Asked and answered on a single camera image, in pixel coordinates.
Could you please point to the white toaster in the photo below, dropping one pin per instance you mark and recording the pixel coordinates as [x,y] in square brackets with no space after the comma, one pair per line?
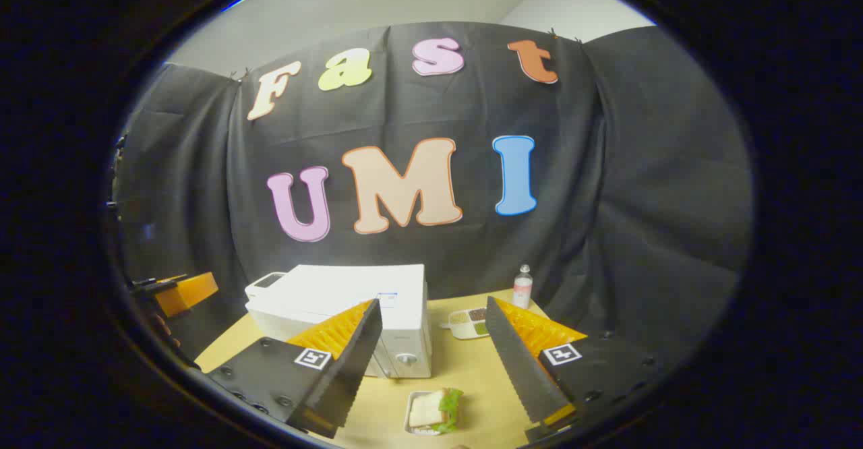
[266,282]

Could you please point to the white divided dish with grains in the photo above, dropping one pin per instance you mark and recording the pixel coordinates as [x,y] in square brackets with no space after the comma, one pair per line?
[465,324]

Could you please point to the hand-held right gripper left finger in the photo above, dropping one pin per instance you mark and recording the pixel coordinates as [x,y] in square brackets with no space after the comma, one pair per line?
[350,368]

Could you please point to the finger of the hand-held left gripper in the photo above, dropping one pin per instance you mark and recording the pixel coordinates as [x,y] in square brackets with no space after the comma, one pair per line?
[189,294]

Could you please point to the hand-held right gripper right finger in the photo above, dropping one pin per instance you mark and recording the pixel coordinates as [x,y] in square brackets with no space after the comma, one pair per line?
[519,368]

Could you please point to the white microwave oven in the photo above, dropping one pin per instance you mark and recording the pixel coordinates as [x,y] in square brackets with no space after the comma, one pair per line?
[350,287]

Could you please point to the clear bottle with pink label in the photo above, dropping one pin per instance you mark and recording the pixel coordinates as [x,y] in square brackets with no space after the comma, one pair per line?
[522,290]

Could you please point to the white plastic food tray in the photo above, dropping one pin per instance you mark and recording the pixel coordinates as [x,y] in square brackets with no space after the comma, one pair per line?
[407,414]

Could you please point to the lettuce sandwich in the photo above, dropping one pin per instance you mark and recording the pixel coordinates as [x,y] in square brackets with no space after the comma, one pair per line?
[431,410]

